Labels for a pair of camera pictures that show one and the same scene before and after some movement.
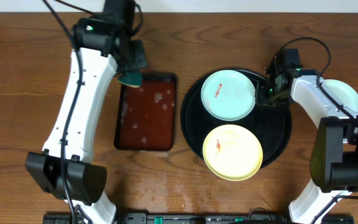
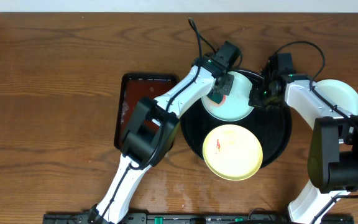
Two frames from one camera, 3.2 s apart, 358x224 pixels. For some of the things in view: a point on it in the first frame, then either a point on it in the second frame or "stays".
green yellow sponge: x=132 y=79 to x=217 y=99
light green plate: x=228 y=95 stays
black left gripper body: x=136 y=58 to x=221 y=86
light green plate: x=346 y=94 stays
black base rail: x=195 y=218 stays
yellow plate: x=232 y=152 stays
